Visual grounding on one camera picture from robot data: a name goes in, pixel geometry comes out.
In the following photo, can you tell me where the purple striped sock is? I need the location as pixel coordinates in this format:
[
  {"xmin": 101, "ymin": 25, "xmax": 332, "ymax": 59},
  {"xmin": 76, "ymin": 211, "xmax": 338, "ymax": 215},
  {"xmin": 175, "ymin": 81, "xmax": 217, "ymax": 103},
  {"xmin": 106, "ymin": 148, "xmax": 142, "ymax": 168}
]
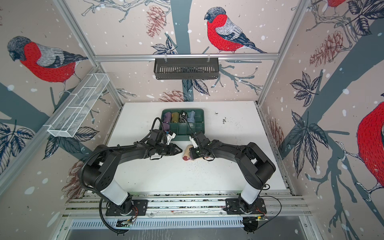
[{"xmin": 162, "ymin": 121, "xmax": 170, "ymax": 132}]

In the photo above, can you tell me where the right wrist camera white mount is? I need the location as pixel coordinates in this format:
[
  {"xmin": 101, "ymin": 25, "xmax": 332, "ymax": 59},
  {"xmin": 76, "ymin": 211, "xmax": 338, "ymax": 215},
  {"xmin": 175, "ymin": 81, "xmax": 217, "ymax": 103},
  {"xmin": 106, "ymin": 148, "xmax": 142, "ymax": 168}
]
[{"xmin": 189, "ymin": 136, "xmax": 199, "ymax": 149}]

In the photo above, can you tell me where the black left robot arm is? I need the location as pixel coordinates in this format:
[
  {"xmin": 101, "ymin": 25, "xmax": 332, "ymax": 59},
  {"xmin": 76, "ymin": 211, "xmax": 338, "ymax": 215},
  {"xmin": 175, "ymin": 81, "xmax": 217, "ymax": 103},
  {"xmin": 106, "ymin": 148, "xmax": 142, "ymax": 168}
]
[{"xmin": 78, "ymin": 130, "xmax": 183, "ymax": 215}]

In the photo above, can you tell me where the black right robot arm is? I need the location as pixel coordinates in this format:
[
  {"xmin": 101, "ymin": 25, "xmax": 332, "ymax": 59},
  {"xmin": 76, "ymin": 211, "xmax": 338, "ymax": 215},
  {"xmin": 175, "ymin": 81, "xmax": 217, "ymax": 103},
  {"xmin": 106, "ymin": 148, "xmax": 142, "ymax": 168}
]
[{"xmin": 189, "ymin": 132, "xmax": 276, "ymax": 214}]

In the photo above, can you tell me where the rolled black white sock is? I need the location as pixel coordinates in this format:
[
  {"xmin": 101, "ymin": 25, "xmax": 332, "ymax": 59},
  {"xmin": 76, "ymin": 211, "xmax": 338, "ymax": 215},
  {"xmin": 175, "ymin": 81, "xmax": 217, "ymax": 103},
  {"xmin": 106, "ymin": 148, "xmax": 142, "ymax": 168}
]
[{"xmin": 179, "ymin": 111, "xmax": 188, "ymax": 123}]

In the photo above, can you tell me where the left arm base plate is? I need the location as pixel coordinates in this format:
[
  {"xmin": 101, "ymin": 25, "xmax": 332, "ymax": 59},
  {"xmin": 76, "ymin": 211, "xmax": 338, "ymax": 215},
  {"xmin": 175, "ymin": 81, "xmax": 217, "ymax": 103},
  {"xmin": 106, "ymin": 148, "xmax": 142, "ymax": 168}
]
[{"xmin": 106, "ymin": 200, "xmax": 149, "ymax": 217}]

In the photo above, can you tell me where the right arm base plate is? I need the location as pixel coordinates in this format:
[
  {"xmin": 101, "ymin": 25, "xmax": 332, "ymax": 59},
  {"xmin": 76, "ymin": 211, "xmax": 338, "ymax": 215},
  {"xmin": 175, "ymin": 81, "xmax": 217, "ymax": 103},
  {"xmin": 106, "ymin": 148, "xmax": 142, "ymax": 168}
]
[{"xmin": 223, "ymin": 197, "xmax": 267, "ymax": 215}]

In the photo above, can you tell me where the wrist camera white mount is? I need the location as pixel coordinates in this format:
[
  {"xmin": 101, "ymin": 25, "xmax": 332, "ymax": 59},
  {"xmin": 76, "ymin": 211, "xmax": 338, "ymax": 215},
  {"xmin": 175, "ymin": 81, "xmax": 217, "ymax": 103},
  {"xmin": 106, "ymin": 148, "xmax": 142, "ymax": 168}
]
[
  {"xmin": 189, "ymin": 136, "xmax": 199, "ymax": 149},
  {"xmin": 166, "ymin": 133, "xmax": 176, "ymax": 145}
]

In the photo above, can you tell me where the rolled blue grey sock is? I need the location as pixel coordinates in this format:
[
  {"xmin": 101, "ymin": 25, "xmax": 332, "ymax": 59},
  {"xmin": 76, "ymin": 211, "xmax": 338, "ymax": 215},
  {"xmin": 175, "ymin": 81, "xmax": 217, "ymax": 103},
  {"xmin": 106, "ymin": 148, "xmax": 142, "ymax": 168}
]
[{"xmin": 187, "ymin": 111, "xmax": 196, "ymax": 123}]

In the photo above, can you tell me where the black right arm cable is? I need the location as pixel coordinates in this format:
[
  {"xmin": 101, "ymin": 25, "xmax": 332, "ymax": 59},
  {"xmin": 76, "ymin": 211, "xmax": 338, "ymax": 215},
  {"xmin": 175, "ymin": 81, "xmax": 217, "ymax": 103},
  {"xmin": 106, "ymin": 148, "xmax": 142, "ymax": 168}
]
[{"xmin": 249, "ymin": 194, "xmax": 283, "ymax": 232}]

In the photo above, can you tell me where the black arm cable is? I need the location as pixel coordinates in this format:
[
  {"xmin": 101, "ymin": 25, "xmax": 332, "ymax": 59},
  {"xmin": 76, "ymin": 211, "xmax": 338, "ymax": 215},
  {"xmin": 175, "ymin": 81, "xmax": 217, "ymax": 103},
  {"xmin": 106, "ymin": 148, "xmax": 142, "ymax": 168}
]
[
  {"xmin": 249, "ymin": 194, "xmax": 283, "ymax": 232},
  {"xmin": 98, "ymin": 197, "xmax": 130, "ymax": 235}
]

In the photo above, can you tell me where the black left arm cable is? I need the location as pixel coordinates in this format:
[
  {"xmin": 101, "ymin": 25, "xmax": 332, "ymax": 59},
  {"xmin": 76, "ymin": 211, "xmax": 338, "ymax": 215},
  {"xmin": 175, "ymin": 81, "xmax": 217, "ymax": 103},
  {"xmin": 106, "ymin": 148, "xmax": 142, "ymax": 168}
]
[{"xmin": 98, "ymin": 197, "xmax": 130, "ymax": 235}]

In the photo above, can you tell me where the black hanging wire basket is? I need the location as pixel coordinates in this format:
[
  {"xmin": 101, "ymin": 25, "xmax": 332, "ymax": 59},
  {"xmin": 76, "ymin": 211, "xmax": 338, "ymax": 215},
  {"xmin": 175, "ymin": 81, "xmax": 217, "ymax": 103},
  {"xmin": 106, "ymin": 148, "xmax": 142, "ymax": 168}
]
[{"xmin": 154, "ymin": 58, "xmax": 219, "ymax": 80}]

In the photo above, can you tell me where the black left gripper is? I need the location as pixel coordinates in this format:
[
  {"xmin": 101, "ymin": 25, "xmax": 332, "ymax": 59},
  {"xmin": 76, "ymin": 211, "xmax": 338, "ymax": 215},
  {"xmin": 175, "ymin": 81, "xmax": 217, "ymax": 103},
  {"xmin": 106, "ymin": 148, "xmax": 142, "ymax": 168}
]
[{"xmin": 155, "ymin": 143, "xmax": 184, "ymax": 156}]

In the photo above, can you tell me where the beige maroon striped sock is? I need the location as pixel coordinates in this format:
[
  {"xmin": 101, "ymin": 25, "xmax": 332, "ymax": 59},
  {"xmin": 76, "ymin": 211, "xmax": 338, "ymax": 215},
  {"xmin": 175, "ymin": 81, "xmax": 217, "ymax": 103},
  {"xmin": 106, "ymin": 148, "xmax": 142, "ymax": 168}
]
[{"xmin": 183, "ymin": 145, "xmax": 194, "ymax": 161}]

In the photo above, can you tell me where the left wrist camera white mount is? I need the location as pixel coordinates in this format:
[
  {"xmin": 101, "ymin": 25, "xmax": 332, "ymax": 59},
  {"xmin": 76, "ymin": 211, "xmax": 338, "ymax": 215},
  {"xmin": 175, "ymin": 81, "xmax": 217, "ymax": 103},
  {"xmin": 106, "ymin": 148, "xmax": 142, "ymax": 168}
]
[{"xmin": 166, "ymin": 133, "xmax": 176, "ymax": 145}]

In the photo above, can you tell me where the rolled purple sock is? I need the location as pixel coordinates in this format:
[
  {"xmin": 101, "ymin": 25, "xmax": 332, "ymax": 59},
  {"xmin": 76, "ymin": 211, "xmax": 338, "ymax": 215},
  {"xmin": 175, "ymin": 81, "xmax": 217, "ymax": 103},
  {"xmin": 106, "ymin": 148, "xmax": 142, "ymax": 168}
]
[{"xmin": 163, "ymin": 112, "xmax": 172, "ymax": 122}]

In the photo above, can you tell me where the white mesh wall shelf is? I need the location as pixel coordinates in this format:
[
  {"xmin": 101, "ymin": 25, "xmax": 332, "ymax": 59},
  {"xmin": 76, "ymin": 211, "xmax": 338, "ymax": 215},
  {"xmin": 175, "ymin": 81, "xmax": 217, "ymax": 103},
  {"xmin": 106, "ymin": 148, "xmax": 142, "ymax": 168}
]
[{"xmin": 48, "ymin": 73, "xmax": 110, "ymax": 138}]

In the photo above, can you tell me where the green compartment tray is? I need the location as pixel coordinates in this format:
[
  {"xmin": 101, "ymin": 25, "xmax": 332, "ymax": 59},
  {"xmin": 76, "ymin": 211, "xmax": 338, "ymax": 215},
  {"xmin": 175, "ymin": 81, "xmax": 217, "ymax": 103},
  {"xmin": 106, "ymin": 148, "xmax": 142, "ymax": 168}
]
[{"xmin": 160, "ymin": 109, "xmax": 205, "ymax": 141}]

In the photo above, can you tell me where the aluminium horizontal frame bar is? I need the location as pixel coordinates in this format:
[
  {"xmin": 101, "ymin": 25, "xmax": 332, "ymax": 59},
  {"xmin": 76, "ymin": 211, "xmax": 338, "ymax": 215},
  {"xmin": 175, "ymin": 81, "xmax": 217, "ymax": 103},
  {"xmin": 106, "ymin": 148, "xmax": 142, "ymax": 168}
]
[{"xmin": 94, "ymin": 53, "xmax": 280, "ymax": 63}]

